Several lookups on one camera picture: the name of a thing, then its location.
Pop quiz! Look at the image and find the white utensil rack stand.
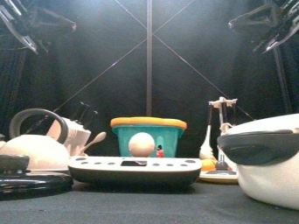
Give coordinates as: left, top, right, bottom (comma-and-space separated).
200, 96, 240, 185

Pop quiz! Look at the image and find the white knife block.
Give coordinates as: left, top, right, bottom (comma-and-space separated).
46, 117, 93, 158

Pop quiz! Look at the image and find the wooden spoon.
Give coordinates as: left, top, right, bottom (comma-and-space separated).
79, 131, 109, 156

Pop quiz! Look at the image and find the white hanging spatula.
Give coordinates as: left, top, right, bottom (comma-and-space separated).
200, 104, 217, 161

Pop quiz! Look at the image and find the teal basket orange rim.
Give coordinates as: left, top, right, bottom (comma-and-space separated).
109, 116, 189, 158

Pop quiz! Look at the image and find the white rice cooker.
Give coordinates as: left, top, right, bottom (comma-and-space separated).
217, 113, 299, 212

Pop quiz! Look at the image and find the grey knob utensil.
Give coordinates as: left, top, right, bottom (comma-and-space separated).
206, 101, 240, 176

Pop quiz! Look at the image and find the white egg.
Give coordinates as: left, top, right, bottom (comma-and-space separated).
127, 131, 157, 158

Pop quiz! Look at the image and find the orange toy ball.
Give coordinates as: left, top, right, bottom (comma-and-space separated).
201, 158, 220, 172

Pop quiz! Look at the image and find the black pot lid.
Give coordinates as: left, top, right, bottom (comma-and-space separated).
0, 154, 75, 202

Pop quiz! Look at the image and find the white black kitchen scale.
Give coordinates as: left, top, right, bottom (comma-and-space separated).
67, 156, 204, 186

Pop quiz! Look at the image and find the dark slanted frame pole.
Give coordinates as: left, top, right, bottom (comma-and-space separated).
273, 45, 296, 116

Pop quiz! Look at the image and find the thin diagonal brace cable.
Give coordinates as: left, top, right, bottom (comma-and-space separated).
114, 0, 258, 122
23, 0, 197, 136

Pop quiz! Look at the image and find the grey vertical frame pole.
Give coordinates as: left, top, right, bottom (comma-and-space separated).
145, 0, 155, 118

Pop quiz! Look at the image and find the black knife handle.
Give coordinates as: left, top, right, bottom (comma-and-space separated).
73, 101, 90, 123
85, 108, 101, 128

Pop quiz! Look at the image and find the white kettle grey handle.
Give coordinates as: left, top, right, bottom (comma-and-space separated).
0, 108, 73, 172

